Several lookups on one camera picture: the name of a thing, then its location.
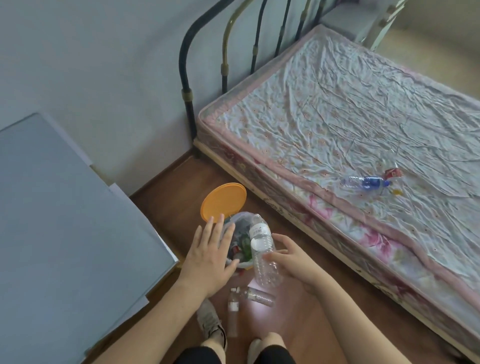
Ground person's left hand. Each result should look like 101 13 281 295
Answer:
176 214 241 299

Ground person's right hand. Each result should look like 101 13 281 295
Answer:
262 233 328 297

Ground large clear plastic bottle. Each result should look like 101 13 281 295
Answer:
249 214 284 289

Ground person's right forearm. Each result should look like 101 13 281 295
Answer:
310 274 413 364

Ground person's left forearm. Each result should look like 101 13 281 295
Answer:
92 278 211 364

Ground small trash bin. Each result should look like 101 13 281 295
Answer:
224 259 263 277

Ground clear plastic bin liner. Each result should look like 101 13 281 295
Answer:
223 211 264 265

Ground orange round bin lid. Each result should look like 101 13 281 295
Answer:
200 182 247 225

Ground small clear plastic bottle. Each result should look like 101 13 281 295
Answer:
240 286 277 308
226 287 241 339

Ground person's left grey shoe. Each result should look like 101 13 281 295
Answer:
196 299 228 352

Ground person's grey shoe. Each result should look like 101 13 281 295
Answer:
196 299 228 352
247 338 263 364

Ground person's left leg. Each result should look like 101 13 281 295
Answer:
200 335 226 350

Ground person's leg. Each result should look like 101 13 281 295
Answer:
259 332 286 349
200 335 226 350

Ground person's right leg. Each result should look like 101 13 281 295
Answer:
259 332 286 349

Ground person's right grey shoe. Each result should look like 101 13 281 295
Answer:
247 338 263 364

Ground person's black shorts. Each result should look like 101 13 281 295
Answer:
173 343 298 364

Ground blue label plastic bottle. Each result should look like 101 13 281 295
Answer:
340 175 393 191

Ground white desk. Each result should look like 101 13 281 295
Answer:
0 112 179 364

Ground floral mattress with plastic cover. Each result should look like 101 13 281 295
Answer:
197 25 480 347

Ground black metal bed headboard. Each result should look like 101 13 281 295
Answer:
179 0 328 142

